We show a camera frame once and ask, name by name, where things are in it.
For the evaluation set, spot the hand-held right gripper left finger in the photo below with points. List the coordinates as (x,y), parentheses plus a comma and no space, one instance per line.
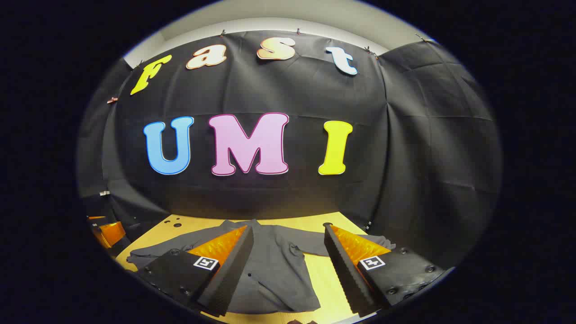
(229,274)

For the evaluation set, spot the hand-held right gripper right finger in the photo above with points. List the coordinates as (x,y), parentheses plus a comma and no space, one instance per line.
(346,274)

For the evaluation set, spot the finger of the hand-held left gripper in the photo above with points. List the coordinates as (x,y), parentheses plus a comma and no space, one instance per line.
(112,231)

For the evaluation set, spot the grey button shirt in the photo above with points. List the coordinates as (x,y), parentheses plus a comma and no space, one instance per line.
(274,270)

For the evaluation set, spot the black backdrop cloth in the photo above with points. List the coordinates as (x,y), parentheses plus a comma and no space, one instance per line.
(270,90)

